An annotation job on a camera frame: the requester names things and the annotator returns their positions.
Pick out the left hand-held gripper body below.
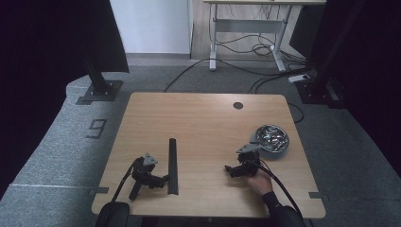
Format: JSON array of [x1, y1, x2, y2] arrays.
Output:
[[129, 152, 159, 201]]

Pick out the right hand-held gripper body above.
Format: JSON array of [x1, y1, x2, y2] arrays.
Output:
[[235, 143, 263, 179]]

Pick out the black bar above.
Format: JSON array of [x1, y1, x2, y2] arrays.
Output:
[[166, 137, 180, 196]]

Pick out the metal bowl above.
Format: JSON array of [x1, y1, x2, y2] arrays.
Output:
[[250, 124, 290, 161]]

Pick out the person's right hand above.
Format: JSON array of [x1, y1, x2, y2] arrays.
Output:
[[247, 170, 274, 199]]

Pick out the dark tape strip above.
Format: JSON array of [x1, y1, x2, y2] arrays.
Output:
[[89, 186, 110, 195], [308, 191, 329, 201]]

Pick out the black stand base left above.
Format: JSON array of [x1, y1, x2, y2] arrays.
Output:
[[75, 53, 124, 106]]

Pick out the white power strip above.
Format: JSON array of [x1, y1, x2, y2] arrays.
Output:
[[288, 73, 312, 84]]

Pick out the black metal stand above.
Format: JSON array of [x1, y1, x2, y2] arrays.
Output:
[[295, 0, 368, 110]]

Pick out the dark curtain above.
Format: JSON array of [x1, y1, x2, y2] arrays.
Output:
[[288, 0, 401, 179]]

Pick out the left hand-held gripper cable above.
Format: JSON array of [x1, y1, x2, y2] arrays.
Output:
[[102, 156, 143, 221]]

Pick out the hand-held gripper cable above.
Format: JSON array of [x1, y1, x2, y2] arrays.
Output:
[[102, 156, 143, 221], [247, 158, 303, 218]]

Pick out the right hand-held gripper cable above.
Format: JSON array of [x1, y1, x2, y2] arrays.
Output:
[[247, 158, 303, 218]]

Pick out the short black floor cable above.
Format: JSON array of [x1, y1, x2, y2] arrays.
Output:
[[287, 102, 305, 124]]

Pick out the long black floor cable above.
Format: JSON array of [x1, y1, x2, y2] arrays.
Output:
[[163, 58, 311, 94]]

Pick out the tangled black floor cables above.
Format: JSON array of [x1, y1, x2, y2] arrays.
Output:
[[217, 31, 308, 65]]

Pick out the grey desk frame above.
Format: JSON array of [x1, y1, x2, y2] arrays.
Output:
[[202, 0, 327, 73]]

